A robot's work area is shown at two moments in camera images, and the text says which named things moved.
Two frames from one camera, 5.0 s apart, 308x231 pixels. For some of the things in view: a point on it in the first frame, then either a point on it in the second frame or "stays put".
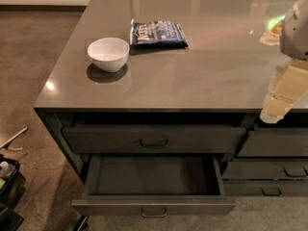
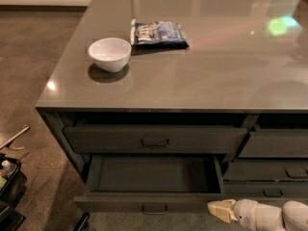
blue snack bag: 159,34 stays put
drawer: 275,141 stays put
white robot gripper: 295,36 -> 245,210
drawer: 153,186 stays put
